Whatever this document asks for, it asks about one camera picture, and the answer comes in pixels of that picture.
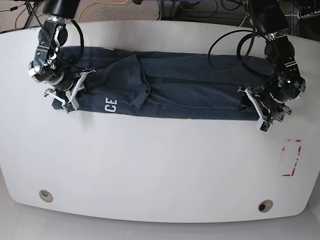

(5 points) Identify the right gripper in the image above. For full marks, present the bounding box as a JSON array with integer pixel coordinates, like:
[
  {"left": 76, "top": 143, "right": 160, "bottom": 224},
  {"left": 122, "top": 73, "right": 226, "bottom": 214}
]
[{"left": 51, "top": 73, "right": 89, "bottom": 97}]

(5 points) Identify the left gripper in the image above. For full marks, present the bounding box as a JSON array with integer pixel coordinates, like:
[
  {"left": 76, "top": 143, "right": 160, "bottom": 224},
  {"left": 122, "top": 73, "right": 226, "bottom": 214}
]
[{"left": 239, "top": 88, "right": 285, "bottom": 118}]

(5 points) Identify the dark blue t-shirt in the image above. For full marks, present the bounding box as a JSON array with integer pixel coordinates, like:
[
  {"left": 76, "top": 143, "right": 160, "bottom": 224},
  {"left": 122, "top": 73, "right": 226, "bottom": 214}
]
[{"left": 51, "top": 45, "right": 275, "bottom": 122}]

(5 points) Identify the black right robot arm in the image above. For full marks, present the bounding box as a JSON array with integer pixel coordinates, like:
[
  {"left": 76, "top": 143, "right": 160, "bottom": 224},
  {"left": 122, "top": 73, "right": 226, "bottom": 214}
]
[{"left": 28, "top": 0, "right": 88, "bottom": 98}]

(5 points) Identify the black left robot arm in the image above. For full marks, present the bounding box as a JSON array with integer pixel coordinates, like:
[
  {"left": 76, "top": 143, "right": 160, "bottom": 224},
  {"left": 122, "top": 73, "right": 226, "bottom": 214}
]
[{"left": 236, "top": 0, "right": 306, "bottom": 122}]

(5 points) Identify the red tape rectangle marking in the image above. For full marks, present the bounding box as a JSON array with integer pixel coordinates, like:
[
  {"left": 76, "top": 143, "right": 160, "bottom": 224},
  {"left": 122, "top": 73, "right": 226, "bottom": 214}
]
[{"left": 280, "top": 139, "right": 302, "bottom": 177}]

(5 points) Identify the black tripod leg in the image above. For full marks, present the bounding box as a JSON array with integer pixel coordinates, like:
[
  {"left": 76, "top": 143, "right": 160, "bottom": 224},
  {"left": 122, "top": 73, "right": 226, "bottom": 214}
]
[{"left": 23, "top": 0, "right": 41, "bottom": 29}]

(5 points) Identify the white power strip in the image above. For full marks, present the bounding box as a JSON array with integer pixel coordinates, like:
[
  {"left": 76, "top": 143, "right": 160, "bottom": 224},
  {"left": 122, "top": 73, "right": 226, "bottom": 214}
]
[{"left": 297, "top": 4, "right": 320, "bottom": 20}]

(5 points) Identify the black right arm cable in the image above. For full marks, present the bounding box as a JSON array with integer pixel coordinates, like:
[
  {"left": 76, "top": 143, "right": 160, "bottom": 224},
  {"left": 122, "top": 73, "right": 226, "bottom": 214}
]
[{"left": 24, "top": 0, "right": 85, "bottom": 76}]

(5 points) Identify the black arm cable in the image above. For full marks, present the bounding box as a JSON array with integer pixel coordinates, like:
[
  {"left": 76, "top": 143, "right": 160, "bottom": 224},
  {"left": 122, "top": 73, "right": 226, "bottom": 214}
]
[
  {"left": 24, "top": 0, "right": 85, "bottom": 76},
  {"left": 207, "top": 0, "right": 273, "bottom": 83}
]

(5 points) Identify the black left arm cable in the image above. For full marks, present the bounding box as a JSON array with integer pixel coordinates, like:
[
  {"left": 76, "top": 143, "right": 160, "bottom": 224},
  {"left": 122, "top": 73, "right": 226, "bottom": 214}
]
[{"left": 207, "top": 0, "right": 273, "bottom": 83}]

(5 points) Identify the yellow cable on floor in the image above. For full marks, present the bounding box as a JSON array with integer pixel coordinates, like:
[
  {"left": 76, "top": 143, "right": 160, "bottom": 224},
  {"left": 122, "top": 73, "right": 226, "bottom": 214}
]
[{"left": 78, "top": 0, "right": 130, "bottom": 24}]

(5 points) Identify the right table cable grommet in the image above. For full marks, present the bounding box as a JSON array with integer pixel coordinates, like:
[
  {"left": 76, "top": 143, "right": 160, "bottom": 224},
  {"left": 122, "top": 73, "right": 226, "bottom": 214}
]
[{"left": 258, "top": 199, "right": 273, "bottom": 213}]

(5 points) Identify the table cable grommet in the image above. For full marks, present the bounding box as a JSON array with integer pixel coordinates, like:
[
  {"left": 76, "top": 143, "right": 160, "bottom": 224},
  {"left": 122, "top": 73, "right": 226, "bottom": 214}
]
[
  {"left": 258, "top": 199, "right": 273, "bottom": 213},
  {"left": 39, "top": 189, "right": 53, "bottom": 203}
]

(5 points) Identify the left table cable grommet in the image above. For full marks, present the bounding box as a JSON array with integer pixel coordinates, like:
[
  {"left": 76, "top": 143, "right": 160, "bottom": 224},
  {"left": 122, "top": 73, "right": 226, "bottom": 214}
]
[{"left": 39, "top": 189, "right": 53, "bottom": 203}]

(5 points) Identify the aluminium frame stand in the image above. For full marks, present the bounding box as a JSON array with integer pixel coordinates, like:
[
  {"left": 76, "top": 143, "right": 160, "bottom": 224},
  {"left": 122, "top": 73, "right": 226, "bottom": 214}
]
[{"left": 156, "top": 0, "right": 181, "bottom": 20}]

